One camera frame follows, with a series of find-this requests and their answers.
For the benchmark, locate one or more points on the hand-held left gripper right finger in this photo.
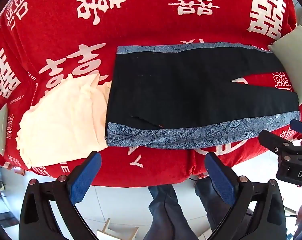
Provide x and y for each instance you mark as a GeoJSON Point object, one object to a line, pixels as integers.
{"type": "Point", "coordinates": [218, 180]}

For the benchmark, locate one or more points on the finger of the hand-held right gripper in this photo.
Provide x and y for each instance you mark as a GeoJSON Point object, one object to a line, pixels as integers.
{"type": "Point", "coordinates": [301, 127]}
{"type": "Point", "coordinates": [273, 140]}

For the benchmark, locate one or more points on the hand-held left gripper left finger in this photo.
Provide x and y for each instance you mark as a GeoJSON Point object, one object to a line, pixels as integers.
{"type": "Point", "coordinates": [86, 177]}

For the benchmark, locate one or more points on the black pants with blue trim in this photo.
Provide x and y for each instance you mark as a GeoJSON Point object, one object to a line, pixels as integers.
{"type": "Point", "coordinates": [178, 92]}

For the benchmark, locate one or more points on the cream folded garment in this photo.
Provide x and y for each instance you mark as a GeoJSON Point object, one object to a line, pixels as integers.
{"type": "Point", "coordinates": [61, 125]}

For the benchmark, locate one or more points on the wooden stool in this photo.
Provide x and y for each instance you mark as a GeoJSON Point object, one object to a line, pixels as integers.
{"type": "Point", "coordinates": [116, 231]}

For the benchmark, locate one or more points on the person's left leg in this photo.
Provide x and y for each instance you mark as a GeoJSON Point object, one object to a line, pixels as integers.
{"type": "Point", "coordinates": [166, 212]}

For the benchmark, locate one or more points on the red printed blanket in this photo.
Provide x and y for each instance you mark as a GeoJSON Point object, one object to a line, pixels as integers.
{"type": "Point", "coordinates": [141, 17]}

